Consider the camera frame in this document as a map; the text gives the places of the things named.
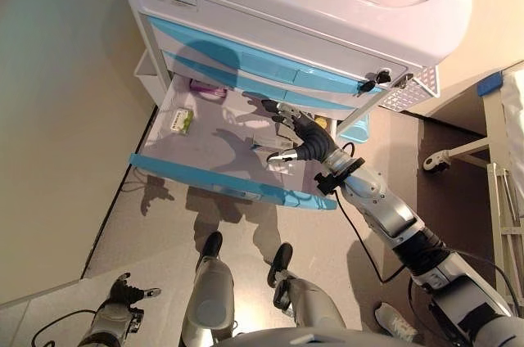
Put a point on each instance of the metal cart side latch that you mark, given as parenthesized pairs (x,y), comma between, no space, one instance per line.
(403,81)

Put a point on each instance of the white hospital bed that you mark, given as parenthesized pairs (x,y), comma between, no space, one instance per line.
(511,126)

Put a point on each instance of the blue fronted cart drawer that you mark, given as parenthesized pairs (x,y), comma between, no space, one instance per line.
(196,150)
(311,98)
(184,32)

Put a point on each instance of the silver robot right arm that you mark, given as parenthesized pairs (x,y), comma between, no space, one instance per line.
(389,216)

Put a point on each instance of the light blue waste bin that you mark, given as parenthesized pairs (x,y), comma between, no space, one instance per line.
(355,130)

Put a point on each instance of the white perforated side basket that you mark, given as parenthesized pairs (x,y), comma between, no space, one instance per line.
(409,95)

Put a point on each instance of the white cart side tray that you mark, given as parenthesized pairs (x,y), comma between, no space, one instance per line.
(145,73)

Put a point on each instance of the white medical cart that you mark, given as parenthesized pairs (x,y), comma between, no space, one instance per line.
(286,3)

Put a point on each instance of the amber medicine bottle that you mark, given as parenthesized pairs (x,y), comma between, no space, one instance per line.
(320,122)

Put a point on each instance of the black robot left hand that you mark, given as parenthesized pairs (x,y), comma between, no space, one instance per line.
(125,291)

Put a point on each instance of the white folding bed rail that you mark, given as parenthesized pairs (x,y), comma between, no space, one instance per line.
(507,232)

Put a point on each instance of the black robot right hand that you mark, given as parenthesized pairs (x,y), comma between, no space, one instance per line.
(313,142)

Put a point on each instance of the black keys in lock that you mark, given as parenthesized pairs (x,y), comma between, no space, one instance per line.
(376,81)

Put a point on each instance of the white grey medicine box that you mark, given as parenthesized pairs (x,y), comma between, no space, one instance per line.
(268,143)

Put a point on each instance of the bed caster wheel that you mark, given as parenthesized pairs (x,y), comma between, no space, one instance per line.
(436,160)

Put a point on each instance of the small green white medicine box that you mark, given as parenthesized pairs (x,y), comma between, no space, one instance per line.
(182,121)

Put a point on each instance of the white sneaker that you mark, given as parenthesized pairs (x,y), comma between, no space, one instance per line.
(395,322)

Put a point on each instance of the blue bed tag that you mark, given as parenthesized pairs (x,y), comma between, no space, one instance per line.
(489,84)

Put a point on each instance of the pink medicine box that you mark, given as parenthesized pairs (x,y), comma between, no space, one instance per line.
(206,88)

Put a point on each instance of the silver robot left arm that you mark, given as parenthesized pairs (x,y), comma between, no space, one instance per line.
(108,324)

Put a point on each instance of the grey robot torso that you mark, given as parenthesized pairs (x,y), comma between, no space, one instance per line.
(323,336)

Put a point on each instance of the silver robot left leg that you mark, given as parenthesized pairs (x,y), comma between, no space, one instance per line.
(210,298)

